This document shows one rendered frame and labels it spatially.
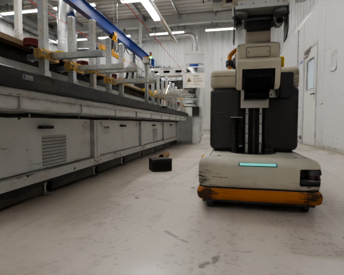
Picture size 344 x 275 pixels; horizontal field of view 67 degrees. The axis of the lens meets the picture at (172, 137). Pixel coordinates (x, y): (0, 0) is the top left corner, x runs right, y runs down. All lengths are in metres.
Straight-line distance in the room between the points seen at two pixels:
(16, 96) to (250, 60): 1.14
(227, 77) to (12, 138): 1.32
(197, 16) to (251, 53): 10.53
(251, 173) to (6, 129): 1.32
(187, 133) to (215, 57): 7.01
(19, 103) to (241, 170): 1.12
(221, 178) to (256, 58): 0.65
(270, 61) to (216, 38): 11.46
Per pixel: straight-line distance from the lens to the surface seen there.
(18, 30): 2.93
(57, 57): 1.53
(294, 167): 1.46
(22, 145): 1.74
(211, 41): 12.89
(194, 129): 6.03
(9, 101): 1.36
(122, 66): 1.63
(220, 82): 1.75
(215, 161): 1.43
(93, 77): 1.93
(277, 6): 1.51
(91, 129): 2.37
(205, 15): 11.99
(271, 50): 1.54
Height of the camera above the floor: 0.46
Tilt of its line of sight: 3 degrees down
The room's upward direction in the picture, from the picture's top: straight up
